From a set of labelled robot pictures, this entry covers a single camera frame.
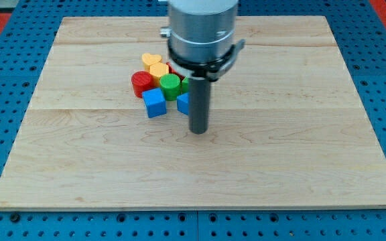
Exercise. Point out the red block behind arm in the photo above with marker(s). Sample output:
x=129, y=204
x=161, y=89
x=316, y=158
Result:
x=172, y=71

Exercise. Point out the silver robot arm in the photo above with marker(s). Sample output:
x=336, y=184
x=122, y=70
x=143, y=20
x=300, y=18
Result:
x=201, y=31

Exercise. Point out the blue cube block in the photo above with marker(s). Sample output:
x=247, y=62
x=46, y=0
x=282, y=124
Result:
x=155, y=103

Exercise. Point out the blue block behind rod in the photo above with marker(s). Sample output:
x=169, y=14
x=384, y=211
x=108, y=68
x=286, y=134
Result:
x=183, y=103

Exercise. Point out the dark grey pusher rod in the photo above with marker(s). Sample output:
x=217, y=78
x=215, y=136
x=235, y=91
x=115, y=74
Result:
x=199, y=104

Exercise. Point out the green block behind rod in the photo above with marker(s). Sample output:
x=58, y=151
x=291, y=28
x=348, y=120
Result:
x=184, y=85

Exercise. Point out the green cylinder block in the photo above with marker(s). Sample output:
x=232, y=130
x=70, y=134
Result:
x=170, y=85

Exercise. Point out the yellow hexagon block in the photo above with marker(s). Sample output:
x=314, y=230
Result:
x=157, y=71

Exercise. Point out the red cylinder block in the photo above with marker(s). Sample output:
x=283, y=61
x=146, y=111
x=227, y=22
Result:
x=141, y=81

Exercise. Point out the yellow heart block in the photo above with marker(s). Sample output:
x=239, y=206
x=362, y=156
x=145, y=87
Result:
x=149, y=59

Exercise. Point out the wooden board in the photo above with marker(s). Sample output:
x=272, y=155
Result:
x=287, y=129

